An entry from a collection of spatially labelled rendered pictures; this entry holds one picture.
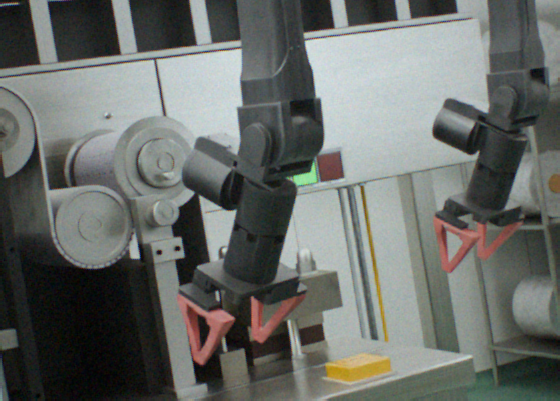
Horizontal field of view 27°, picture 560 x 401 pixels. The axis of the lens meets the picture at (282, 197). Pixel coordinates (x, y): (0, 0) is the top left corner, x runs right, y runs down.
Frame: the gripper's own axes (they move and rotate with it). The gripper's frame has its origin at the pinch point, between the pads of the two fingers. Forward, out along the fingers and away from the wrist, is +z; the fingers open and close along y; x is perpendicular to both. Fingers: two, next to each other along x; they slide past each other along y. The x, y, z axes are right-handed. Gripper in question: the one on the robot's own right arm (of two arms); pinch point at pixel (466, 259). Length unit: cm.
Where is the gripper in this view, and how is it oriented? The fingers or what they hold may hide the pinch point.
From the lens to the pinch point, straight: 167.8
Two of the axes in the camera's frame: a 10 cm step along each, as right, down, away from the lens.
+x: 7.4, 4.1, -5.4
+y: -6.3, 1.5, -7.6
